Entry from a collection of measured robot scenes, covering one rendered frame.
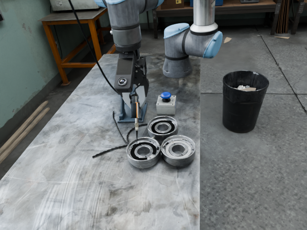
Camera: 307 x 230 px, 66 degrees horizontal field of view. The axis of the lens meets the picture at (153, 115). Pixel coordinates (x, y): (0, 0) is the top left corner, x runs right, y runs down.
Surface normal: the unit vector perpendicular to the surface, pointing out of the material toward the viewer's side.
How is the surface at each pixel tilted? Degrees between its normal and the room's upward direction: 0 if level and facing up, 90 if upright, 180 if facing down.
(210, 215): 0
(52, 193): 0
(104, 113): 0
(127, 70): 31
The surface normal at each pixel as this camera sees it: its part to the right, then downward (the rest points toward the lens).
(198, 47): -0.56, 0.57
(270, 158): -0.08, -0.80
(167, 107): -0.16, 0.59
